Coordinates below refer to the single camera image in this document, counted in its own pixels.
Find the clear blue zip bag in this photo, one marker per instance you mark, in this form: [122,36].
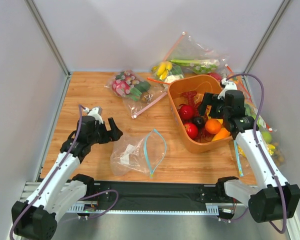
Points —
[142,154]

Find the dragon fruit zip bag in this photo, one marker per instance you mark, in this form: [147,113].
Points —
[137,93]

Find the orange pumpkin zip bag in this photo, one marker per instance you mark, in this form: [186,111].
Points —
[230,75]

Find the black base mat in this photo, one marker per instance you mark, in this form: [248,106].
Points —
[155,197]

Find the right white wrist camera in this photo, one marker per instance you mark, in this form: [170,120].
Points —
[227,85]

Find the right aluminium post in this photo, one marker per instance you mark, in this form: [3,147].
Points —
[283,7]

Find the banana cauliflower zip bag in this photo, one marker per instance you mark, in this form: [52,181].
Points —
[165,73]

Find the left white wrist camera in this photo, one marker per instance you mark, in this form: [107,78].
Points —
[95,112]

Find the aluminium post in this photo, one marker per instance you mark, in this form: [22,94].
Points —
[47,35]
[283,7]

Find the left aluminium post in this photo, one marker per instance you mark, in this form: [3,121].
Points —
[47,35]

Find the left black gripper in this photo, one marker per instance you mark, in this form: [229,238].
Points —
[105,132]

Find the green apple zip bag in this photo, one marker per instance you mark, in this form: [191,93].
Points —
[264,128]

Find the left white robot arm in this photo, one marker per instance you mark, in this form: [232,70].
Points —
[52,182]

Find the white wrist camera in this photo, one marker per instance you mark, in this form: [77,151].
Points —
[227,85]
[95,112]

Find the red toy tomato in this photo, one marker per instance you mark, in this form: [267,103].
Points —
[186,112]

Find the green vegetable zip bag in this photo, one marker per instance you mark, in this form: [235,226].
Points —
[197,58]

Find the potato banana zip bag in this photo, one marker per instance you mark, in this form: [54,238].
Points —
[243,165]

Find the orange toy orange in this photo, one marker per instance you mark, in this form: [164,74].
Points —
[212,126]

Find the red toy apple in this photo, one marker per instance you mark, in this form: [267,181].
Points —
[191,130]

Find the dark toy plum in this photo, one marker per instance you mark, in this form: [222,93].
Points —
[198,121]

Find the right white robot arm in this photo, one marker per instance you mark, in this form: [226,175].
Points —
[260,162]

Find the aluminium frame rail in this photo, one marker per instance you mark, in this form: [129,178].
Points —
[38,216]

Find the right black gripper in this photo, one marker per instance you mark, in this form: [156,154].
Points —
[215,103]

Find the yellow orange toy mango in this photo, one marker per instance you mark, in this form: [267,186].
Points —
[223,133]

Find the yellow toy bell pepper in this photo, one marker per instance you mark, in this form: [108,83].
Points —
[216,119]

